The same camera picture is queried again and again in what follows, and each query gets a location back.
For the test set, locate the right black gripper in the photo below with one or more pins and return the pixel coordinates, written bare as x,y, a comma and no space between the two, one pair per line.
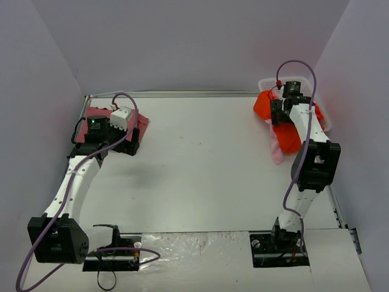
276,112

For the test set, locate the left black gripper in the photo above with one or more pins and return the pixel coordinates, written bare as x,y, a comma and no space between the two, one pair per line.
129,143

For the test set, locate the white plastic basket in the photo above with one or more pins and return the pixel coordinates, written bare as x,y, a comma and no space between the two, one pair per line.
306,89

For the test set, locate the light pink t shirt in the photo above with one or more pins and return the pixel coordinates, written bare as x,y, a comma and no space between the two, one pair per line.
275,150

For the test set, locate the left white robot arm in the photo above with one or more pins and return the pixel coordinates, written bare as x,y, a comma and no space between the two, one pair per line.
56,236

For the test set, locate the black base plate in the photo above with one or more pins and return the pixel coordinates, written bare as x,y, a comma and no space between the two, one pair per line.
114,261
284,254

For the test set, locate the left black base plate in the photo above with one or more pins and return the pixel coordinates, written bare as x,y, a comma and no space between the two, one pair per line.
114,261

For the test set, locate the orange t shirt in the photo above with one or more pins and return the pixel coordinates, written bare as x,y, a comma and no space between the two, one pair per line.
287,133

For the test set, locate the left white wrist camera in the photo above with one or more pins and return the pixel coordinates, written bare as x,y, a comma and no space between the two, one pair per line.
119,118

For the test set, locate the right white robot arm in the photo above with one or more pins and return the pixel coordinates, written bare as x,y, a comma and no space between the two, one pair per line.
314,166

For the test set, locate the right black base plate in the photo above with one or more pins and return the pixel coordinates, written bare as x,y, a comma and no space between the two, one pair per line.
284,254

